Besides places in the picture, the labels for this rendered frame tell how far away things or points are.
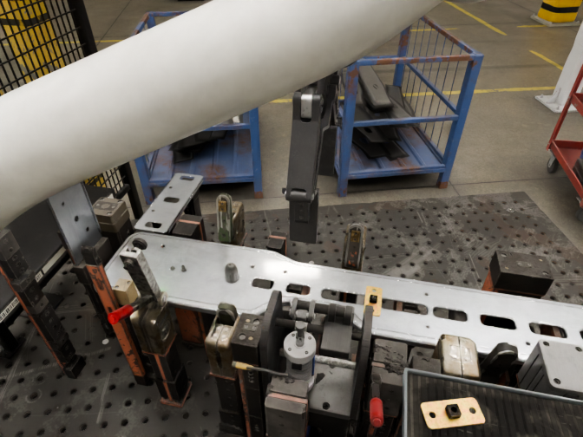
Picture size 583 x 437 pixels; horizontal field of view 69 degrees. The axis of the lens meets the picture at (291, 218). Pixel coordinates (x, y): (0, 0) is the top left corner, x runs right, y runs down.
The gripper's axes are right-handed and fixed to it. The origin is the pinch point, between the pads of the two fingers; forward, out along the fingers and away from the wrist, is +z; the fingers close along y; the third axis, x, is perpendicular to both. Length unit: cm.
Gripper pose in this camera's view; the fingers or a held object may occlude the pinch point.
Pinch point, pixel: (314, 196)
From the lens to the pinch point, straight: 51.4
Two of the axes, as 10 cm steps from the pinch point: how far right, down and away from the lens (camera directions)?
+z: 0.0, 7.7, 6.3
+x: -9.8, -1.3, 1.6
